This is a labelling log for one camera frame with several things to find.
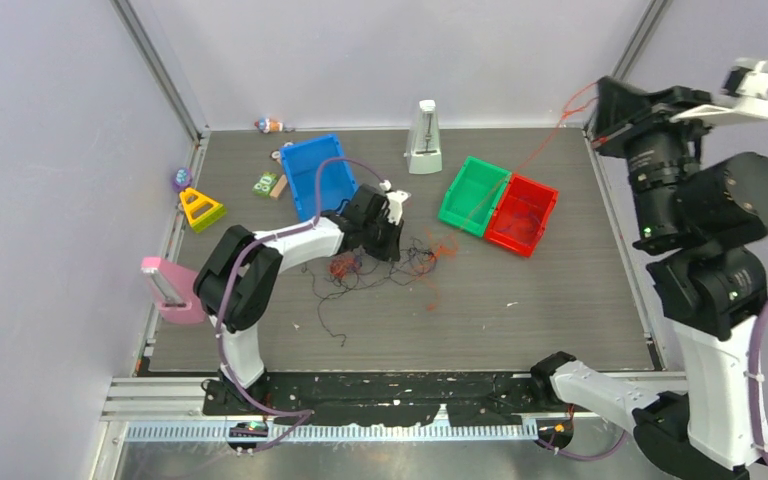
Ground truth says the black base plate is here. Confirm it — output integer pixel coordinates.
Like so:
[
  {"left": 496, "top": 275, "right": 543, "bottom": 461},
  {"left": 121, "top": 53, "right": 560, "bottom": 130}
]
[{"left": 201, "top": 371, "right": 583, "bottom": 427}]

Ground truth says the black wire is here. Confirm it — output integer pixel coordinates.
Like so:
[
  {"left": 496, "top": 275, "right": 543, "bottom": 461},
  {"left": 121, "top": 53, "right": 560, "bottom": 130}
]
[{"left": 301, "top": 238, "right": 438, "bottom": 347}]

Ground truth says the small figurine toy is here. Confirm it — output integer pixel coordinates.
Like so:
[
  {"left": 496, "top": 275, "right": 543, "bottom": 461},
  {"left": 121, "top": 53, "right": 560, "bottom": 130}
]
[{"left": 253, "top": 117, "right": 286, "bottom": 134}]

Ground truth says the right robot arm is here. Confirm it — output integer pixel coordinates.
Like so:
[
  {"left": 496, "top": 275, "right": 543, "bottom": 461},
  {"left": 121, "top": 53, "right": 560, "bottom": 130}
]
[{"left": 530, "top": 65, "right": 768, "bottom": 479}]

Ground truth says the purple round toy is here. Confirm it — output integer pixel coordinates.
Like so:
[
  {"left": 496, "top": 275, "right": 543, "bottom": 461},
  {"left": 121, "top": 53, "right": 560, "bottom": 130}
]
[{"left": 172, "top": 167, "right": 193, "bottom": 193}]

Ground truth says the purple wire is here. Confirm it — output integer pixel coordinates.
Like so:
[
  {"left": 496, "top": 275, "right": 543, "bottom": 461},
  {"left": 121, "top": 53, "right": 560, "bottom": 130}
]
[{"left": 497, "top": 203, "right": 548, "bottom": 243}]

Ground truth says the wooden block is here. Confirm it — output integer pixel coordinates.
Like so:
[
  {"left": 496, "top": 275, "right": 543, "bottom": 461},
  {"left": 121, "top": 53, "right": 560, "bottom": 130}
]
[{"left": 269, "top": 175, "right": 288, "bottom": 200}]

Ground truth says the white metronome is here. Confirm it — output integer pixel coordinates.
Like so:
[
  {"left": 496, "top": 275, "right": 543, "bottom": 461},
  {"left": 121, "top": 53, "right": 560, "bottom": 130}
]
[{"left": 404, "top": 99, "right": 443, "bottom": 175}]

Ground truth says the small round toy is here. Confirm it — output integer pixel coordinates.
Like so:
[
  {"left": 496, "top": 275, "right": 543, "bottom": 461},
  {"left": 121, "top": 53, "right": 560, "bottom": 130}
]
[{"left": 270, "top": 141, "right": 294, "bottom": 163}]

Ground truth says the pink stand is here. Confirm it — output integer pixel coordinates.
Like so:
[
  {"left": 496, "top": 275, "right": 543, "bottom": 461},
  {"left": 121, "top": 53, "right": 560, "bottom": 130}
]
[{"left": 141, "top": 257, "right": 208, "bottom": 325}]

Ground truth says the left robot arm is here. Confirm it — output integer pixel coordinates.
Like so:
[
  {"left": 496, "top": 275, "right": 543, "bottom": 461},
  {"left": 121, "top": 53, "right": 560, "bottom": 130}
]
[{"left": 193, "top": 182, "right": 410, "bottom": 414}]

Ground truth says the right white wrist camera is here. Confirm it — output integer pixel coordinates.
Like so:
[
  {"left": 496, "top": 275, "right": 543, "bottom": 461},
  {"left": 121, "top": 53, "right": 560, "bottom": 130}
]
[{"left": 670, "top": 58, "right": 768, "bottom": 127}]

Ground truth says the green toy block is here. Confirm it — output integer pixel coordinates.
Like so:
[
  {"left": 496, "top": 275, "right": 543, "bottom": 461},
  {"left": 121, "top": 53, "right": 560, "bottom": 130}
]
[{"left": 252, "top": 172, "right": 279, "bottom": 197}]

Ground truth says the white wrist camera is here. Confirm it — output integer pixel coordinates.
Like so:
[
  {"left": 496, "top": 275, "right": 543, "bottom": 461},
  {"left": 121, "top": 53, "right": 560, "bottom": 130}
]
[
  {"left": 379, "top": 180, "right": 411, "bottom": 225},
  {"left": 670, "top": 58, "right": 768, "bottom": 127}
]

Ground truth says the green plastic bin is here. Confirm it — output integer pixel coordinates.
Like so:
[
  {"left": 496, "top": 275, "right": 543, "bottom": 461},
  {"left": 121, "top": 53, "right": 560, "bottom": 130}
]
[{"left": 438, "top": 156, "right": 512, "bottom": 237}]

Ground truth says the yellow triangle toy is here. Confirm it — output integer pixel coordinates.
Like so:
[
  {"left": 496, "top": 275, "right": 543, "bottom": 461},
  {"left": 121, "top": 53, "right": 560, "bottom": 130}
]
[{"left": 179, "top": 187, "right": 227, "bottom": 233}]

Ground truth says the red plastic bin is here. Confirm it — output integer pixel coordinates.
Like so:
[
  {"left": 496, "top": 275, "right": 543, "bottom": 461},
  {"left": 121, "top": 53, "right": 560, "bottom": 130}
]
[{"left": 483, "top": 173, "right": 559, "bottom": 258}]

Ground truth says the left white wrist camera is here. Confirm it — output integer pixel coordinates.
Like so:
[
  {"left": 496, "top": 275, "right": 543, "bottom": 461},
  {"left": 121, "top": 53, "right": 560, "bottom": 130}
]
[{"left": 379, "top": 180, "right": 411, "bottom": 225}]

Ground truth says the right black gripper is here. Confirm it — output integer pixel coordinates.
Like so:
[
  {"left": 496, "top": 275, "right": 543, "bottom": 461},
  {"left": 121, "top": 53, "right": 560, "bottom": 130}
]
[{"left": 591, "top": 76, "right": 723, "bottom": 245}]

